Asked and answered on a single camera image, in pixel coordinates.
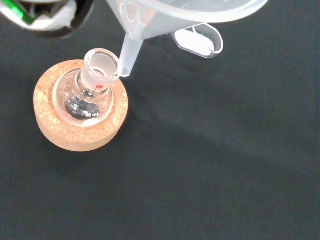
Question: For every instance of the glass weighing funnel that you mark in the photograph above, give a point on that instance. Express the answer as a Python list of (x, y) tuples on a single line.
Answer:
[(195, 42)]

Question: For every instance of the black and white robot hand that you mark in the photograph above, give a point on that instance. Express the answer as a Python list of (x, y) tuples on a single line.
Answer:
[(50, 22)]

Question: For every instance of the black cloth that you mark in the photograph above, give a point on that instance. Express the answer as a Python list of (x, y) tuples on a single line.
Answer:
[(212, 162)]

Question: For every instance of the glass round-bottom flask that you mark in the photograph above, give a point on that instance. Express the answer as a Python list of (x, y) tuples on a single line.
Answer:
[(80, 105)]

